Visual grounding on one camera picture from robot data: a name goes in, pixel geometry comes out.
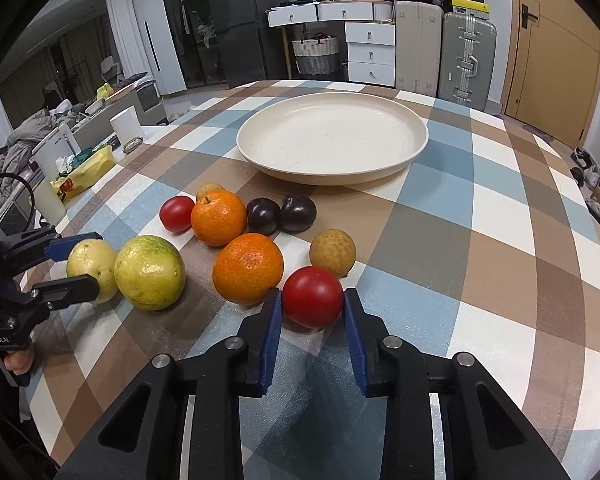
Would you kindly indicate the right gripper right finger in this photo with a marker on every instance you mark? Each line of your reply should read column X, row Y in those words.
column 485, row 435

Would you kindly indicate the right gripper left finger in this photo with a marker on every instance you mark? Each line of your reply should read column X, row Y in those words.
column 194, row 401

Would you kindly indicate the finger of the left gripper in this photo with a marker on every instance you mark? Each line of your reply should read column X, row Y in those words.
column 60, row 294
column 70, row 247

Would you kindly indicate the small yellow guava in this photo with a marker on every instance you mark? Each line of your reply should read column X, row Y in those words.
column 95, row 258

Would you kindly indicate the large green-yellow guava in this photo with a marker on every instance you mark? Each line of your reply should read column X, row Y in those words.
column 150, row 272

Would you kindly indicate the red tomato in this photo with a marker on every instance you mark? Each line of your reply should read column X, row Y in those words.
column 175, row 213
column 312, row 297

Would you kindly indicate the orange mandarin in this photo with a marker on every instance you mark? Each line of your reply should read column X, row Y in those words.
column 218, row 217
column 247, row 268

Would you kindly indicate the dark plum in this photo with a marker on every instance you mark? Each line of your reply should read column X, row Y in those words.
column 262, row 216
column 297, row 214

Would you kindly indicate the brown longan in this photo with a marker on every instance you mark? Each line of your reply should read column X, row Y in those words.
column 333, row 250
column 207, row 188

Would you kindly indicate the left hand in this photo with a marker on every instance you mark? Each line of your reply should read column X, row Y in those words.
column 18, row 362

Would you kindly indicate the yellow snack bag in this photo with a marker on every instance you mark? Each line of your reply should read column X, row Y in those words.
column 84, row 176

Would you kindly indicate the white cylinder container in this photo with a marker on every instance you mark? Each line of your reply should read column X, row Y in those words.
column 127, row 128

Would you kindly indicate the cream round plate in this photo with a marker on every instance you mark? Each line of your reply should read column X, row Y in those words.
column 333, row 138

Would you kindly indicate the black refrigerator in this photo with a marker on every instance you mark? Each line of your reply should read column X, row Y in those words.
column 250, row 49

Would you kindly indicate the wicker basket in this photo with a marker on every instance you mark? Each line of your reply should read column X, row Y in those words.
column 317, row 55

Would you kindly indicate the wooden door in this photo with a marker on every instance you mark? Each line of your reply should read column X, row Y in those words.
column 553, row 73

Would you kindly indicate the white drawer desk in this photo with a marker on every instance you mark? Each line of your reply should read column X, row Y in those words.
column 369, row 33

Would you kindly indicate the silver aluminium suitcase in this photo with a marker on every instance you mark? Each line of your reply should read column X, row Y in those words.
column 466, row 61

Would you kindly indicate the beige suitcase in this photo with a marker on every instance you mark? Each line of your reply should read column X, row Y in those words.
column 418, row 46

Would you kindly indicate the yellow black shoebox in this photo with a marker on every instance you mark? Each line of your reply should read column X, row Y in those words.
column 474, row 8

